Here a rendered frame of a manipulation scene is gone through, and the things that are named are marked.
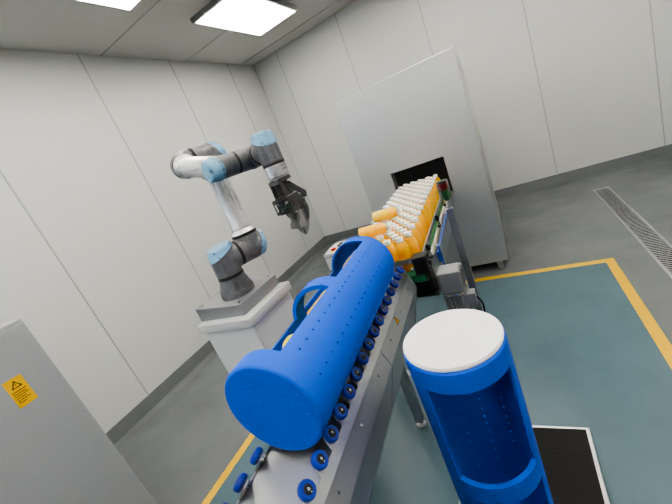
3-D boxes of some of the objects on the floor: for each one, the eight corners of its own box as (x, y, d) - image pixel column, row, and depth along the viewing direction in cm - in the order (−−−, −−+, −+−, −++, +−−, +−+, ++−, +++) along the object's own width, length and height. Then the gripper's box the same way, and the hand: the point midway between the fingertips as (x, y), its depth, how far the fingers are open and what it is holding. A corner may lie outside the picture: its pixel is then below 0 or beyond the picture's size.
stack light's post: (493, 369, 219) (445, 210, 189) (493, 365, 222) (445, 208, 192) (500, 368, 217) (452, 208, 187) (500, 364, 220) (453, 206, 191)
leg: (416, 428, 200) (380, 340, 183) (417, 420, 205) (383, 333, 188) (426, 428, 197) (390, 338, 180) (427, 420, 202) (393, 332, 185)
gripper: (261, 185, 112) (287, 243, 118) (283, 176, 108) (309, 237, 114) (274, 179, 119) (298, 234, 125) (295, 171, 115) (319, 228, 121)
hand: (305, 229), depth 122 cm, fingers closed
